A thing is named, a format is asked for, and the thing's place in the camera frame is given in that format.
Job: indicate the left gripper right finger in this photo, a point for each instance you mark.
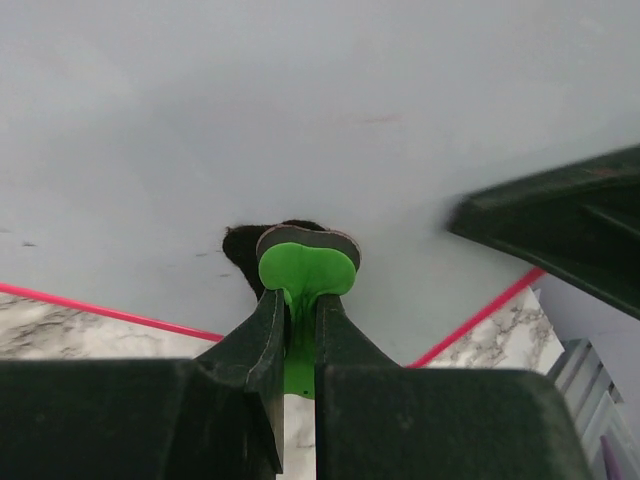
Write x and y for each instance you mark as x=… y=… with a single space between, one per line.
x=377 y=420

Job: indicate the pink framed whiteboard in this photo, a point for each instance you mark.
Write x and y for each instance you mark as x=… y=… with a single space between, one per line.
x=134 y=133

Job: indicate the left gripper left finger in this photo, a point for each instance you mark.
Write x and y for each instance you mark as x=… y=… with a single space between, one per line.
x=84 y=396

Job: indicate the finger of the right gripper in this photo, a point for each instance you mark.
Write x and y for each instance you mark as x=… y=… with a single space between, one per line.
x=579 y=223

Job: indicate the aluminium side rail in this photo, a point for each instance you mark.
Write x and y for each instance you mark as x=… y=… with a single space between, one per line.
x=596 y=407

